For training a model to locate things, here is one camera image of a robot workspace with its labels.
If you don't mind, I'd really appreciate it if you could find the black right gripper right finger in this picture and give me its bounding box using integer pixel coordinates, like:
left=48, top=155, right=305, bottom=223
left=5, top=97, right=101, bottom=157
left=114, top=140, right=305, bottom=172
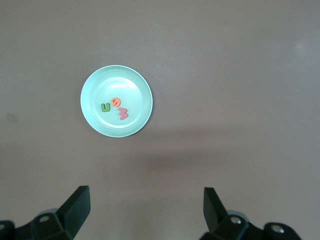
left=202, top=187, right=301, bottom=240

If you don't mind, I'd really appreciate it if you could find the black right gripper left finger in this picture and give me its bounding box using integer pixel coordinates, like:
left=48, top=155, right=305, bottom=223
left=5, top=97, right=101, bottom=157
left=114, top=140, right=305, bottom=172
left=14, top=185, right=91, bottom=240

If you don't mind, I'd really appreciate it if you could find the red foam letter w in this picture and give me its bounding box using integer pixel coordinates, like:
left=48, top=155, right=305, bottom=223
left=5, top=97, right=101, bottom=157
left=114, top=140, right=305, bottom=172
left=117, top=107, right=130, bottom=121

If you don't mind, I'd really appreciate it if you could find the green plate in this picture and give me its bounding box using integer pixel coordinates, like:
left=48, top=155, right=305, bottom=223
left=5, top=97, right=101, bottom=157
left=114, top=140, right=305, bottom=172
left=80, top=64, right=154, bottom=138

